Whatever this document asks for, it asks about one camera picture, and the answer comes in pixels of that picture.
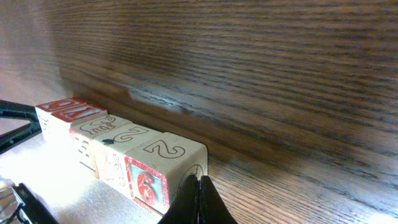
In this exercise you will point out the red six wooden block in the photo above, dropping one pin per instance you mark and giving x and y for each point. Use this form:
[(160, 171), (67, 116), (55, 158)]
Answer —
[(157, 169)]

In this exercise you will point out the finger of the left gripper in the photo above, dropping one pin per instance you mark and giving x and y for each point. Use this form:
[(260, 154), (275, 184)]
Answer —
[(12, 110)]

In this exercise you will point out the blue side block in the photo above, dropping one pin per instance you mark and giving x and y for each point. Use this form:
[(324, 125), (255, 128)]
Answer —
[(44, 113), (61, 121)]

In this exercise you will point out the red E wooden block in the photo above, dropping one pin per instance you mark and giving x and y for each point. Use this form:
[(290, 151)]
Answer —
[(83, 136)]

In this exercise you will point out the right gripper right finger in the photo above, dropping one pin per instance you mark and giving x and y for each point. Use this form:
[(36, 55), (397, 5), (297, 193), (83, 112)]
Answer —
[(212, 209)]

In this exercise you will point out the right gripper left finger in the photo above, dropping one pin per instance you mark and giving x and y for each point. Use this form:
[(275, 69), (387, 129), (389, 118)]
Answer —
[(184, 209)]

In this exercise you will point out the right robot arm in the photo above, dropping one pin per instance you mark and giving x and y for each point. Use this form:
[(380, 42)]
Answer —
[(198, 201)]

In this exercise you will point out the green animal wooden block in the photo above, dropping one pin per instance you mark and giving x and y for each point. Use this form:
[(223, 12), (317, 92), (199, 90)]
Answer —
[(109, 151)]

